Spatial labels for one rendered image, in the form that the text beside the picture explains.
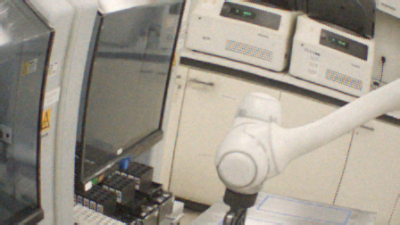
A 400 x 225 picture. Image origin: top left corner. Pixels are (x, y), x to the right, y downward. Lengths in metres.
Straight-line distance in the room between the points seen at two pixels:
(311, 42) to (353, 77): 0.33
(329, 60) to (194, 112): 0.86
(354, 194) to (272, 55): 0.98
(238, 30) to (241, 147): 2.60
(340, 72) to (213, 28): 0.77
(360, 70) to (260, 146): 2.51
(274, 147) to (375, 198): 2.68
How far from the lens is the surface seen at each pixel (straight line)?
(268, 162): 1.37
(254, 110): 1.50
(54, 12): 1.35
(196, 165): 4.11
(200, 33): 3.98
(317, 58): 3.84
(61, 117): 1.52
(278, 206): 2.23
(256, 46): 3.90
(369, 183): 3.96
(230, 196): 1.58
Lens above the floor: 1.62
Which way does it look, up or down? 15 degrees down
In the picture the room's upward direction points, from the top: 10 degrees clockwise
